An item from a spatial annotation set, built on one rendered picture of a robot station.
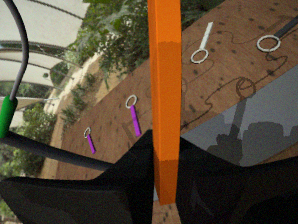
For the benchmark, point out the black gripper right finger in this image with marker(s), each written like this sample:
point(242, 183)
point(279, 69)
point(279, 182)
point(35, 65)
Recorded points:
point(211, 190)

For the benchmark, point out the white loop with straight handle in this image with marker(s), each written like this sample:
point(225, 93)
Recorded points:
point(203, 45)

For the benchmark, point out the white ring with dark grey handle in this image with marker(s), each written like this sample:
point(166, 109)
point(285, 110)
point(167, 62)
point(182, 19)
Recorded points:
point(280, 33)

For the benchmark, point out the orange handle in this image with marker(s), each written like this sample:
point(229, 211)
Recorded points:
point(165, 56)

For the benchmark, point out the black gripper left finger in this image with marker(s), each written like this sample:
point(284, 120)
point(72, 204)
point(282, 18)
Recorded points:
point(121, 195)

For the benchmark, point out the purple-handled grey metal loop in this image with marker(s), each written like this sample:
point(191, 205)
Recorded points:
point(135, 117)
point(91, 145)

